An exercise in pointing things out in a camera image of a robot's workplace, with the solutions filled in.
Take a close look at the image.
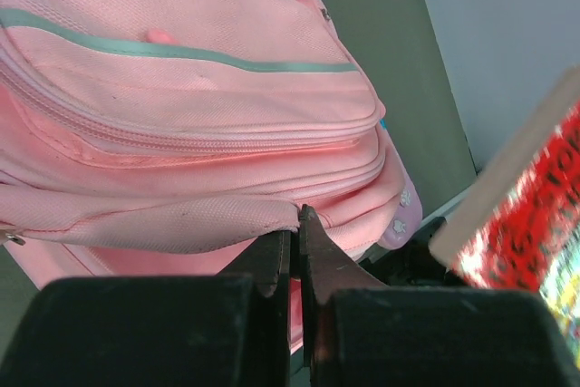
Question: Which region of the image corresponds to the red comic book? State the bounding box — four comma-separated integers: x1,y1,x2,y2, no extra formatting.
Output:
429,67,579,356

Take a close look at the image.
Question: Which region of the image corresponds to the pink student backpack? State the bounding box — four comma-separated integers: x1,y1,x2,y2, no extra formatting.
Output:
0,0,409,352

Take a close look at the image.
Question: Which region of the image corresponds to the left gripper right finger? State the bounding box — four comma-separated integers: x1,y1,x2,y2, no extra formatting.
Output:
296,206,579,386

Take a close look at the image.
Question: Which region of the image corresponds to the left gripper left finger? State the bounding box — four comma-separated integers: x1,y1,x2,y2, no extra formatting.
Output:
1,231,291,386

